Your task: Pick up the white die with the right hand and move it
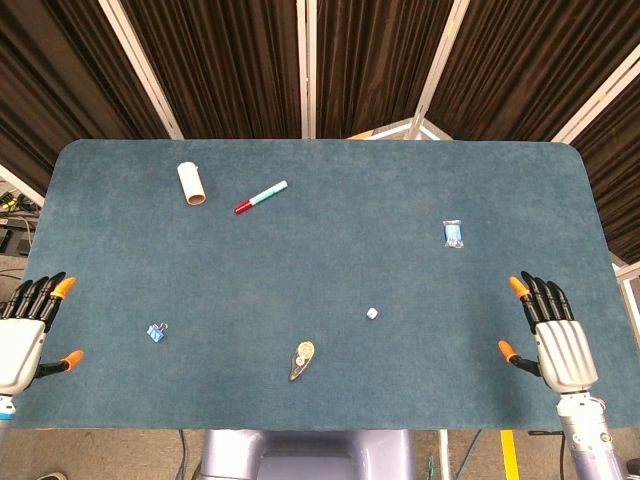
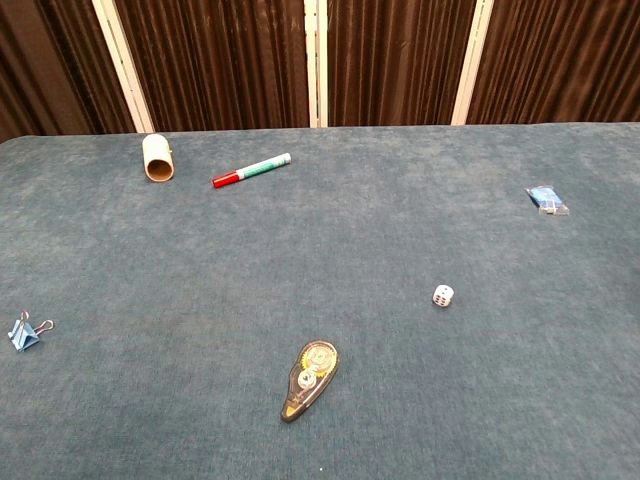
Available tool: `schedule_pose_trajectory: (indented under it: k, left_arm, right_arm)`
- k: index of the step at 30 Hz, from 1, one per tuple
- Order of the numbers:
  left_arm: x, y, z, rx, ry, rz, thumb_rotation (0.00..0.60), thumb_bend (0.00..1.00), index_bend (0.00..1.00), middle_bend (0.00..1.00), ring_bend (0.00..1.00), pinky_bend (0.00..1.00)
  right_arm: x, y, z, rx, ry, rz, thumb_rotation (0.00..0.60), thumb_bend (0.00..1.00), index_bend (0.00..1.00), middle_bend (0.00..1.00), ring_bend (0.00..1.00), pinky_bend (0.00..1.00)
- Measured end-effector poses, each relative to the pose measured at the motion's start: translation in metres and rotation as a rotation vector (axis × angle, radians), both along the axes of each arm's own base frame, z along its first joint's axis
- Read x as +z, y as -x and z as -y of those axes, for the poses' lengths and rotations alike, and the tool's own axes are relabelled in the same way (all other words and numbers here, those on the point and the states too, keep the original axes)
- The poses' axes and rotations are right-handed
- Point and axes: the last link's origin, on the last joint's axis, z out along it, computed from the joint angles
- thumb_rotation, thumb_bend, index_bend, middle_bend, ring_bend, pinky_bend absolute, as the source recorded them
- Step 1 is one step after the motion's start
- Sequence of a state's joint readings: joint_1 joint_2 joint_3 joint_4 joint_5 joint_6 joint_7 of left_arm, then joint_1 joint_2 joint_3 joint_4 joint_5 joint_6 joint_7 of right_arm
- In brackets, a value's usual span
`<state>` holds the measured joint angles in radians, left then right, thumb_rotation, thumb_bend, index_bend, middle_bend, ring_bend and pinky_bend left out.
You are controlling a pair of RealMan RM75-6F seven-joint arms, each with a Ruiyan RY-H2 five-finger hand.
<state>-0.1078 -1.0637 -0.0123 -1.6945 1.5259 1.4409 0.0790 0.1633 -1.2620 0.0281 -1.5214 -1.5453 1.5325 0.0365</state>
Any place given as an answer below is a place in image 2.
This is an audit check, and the white die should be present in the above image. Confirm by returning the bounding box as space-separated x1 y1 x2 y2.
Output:
431 284 456 309

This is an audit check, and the blue velvet tablecloth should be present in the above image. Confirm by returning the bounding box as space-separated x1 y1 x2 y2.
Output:
0 121 640 480

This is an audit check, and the red green white marker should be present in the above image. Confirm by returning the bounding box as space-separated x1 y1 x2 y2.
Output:
211 152 293 190

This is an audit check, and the transparent correction tape dispenser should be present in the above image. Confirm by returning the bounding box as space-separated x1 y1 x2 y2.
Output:
279 339 340 424

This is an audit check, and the cardboard paper tube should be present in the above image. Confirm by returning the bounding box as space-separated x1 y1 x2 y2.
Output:
141 132 176 184

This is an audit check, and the brown pleated curtain panel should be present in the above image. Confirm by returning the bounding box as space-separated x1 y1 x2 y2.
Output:
466 0 640 125
0 0 137 144
113 0 312 133
325 0 477 128

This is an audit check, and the blue transparent small packet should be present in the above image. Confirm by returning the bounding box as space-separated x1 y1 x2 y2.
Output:
524 184 572 218

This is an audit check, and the blue binder clip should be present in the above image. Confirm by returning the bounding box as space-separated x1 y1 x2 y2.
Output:
7 310 56 353

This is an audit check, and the white screen frame post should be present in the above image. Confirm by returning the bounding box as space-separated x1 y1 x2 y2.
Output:
91 0 156 134
450 0 496 127
303 0 330 129

